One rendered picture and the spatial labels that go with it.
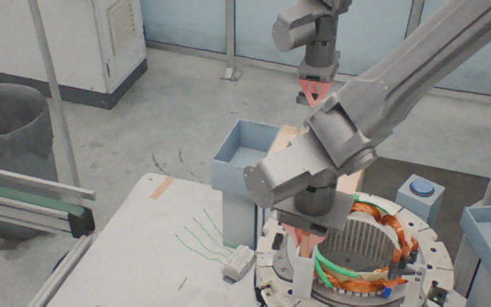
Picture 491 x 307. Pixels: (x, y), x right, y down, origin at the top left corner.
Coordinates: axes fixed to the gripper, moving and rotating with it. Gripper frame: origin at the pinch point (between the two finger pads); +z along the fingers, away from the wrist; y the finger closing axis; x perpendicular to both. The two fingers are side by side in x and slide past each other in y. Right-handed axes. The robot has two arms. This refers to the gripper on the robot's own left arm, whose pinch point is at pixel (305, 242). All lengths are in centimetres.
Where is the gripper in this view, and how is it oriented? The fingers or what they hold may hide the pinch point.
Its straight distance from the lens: 86.4
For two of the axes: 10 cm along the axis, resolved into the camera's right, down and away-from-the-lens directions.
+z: -0.3, 7.3, 6.8
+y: 9.2, 2.9, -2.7
